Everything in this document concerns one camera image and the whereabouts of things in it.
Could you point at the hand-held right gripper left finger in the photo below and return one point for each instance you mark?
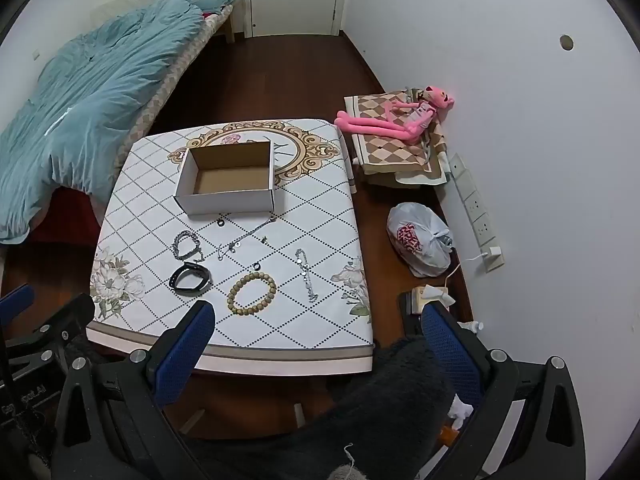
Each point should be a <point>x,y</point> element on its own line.
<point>185,341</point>

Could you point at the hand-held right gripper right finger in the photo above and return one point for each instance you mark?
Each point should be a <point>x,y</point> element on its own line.
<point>450,355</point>

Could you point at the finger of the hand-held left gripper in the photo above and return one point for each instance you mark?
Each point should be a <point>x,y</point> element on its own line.
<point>15,301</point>
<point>67,317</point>

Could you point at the black wristband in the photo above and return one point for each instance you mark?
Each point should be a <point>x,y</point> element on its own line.
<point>176,280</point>

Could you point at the cardboard box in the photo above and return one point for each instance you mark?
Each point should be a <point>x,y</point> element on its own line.
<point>232,181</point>

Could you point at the black box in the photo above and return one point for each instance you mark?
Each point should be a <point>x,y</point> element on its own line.
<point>407,315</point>

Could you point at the beige tissue box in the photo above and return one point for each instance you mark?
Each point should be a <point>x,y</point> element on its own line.
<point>425,296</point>

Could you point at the dark fuzzy garment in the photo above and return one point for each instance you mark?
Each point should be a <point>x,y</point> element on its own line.
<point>380,410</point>

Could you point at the white charger plug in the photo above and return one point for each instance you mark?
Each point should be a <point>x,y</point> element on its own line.
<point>492,253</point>

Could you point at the white plastic bag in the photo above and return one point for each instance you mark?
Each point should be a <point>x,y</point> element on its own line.
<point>415,240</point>

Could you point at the white power strip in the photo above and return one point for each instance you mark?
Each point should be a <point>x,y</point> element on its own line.
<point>472,205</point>

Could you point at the patterned white tablecloth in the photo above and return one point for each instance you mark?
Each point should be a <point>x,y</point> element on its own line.
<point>305,220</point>

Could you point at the brown checkered cloth stool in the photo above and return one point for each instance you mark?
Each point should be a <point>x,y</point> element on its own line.
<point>385,157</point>

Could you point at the blue duvet on bed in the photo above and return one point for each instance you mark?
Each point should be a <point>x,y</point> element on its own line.
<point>150,110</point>

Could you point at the pink plush toy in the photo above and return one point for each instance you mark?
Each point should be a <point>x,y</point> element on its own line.
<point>370,127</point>

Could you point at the teal pillow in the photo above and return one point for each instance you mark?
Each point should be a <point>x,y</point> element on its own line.
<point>216,2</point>

